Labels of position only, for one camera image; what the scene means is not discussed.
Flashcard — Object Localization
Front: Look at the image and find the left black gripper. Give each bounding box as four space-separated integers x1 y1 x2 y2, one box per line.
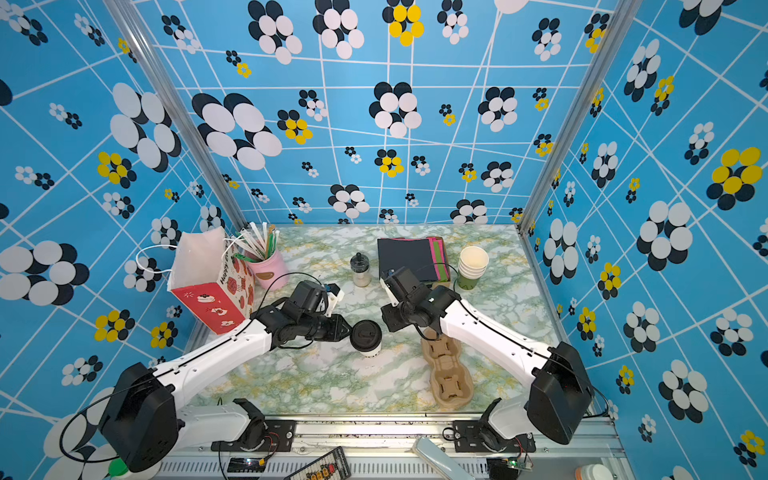
301 313 357 341

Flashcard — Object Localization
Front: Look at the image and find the black plastic cup lid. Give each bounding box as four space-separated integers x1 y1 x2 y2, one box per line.
349 320 383 353

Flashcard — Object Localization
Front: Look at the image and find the white paper coffee cup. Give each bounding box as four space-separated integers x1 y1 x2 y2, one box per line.
361 344 382 358

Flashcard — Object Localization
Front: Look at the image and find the red white paper gift bag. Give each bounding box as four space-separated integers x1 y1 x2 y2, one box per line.
166 227 256 335

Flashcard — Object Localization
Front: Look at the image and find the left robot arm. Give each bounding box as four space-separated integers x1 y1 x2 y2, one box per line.
98 280 352 473

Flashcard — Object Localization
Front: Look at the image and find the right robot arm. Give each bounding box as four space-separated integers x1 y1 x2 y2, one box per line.
381 268 595 451

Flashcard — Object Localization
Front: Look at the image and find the glass sugar shaker black lid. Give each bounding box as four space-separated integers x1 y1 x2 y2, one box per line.
350 252 371 288

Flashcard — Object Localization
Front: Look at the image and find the stack of coloured napkins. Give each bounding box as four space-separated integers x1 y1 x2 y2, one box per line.
377 236 451 284

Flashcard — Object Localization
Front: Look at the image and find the pink straw holder cup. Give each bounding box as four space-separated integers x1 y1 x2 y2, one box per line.
248 250 288 290

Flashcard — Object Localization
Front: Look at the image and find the brown cardboard cup carrier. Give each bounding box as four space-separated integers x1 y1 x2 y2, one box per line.
421 336 474 410

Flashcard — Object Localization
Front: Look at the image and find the stack of paper cups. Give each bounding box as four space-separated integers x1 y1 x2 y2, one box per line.
457 246 490 290

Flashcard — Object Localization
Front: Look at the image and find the bundle of wrapped straws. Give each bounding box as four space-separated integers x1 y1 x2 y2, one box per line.
225 222 280 263

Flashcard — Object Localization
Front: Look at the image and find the grey white handheld device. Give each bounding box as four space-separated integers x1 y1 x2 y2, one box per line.
411 437 474 480

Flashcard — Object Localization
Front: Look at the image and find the orange capped white container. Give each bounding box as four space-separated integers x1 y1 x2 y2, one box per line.
575 463 614 480

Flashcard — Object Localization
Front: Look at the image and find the green capped white bottle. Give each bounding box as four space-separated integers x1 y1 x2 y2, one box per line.
107 458 161 480

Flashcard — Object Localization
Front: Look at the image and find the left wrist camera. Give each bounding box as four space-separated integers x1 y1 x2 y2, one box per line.
324 283 344 317

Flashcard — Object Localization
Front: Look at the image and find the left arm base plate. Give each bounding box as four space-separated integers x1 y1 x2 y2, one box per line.
210 419 297 454

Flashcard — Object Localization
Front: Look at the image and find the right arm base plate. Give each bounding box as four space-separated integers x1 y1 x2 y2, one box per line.
450 420 537 456

